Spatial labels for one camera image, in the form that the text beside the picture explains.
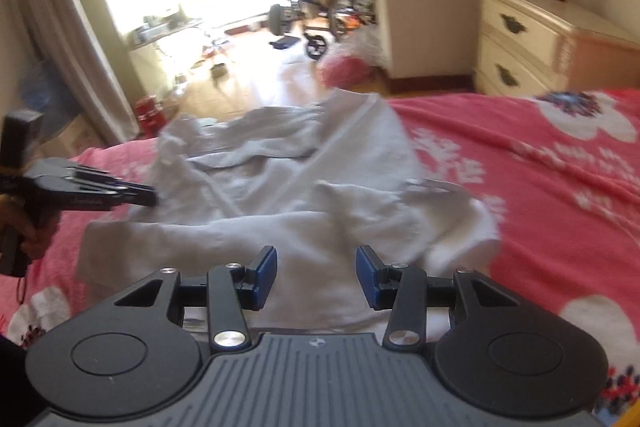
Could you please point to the folding table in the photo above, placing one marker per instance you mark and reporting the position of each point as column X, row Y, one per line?
column 160, row 32

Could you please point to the person's left hand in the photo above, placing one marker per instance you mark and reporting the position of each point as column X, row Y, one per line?
column 45, row 232

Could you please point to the metal bowl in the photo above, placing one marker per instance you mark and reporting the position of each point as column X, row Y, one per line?
column 218, row 70

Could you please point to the white shirt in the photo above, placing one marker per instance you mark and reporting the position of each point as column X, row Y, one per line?
column 280, row 217

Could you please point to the cream nightstand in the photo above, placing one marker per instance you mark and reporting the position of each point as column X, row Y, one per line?
column 525, row 37

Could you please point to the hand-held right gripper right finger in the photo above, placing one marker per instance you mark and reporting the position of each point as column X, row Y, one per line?
column 365, row 279

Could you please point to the plastic bag with red contents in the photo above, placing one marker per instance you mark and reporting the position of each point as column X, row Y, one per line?
column 350, row 67

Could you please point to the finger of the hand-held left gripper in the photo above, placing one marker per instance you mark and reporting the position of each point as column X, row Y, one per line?
column 135, row 197

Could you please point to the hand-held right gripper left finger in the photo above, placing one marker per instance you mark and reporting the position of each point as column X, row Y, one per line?
column 267, row 277

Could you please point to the beige curtain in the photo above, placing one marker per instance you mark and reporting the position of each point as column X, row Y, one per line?
column 60, row 7

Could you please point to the wheelchair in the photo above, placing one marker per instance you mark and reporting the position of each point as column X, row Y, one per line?
column 315, row 47

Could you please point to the pink floral blanket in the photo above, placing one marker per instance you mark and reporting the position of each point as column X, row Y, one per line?
column 550, row 187

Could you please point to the red thermos bottle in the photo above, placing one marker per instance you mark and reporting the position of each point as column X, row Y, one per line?
column 149, row 117

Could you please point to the cardboard box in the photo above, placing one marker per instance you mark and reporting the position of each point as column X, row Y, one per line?
column 80, row 134

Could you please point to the blue bag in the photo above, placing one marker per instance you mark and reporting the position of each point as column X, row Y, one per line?
column 47, row 92

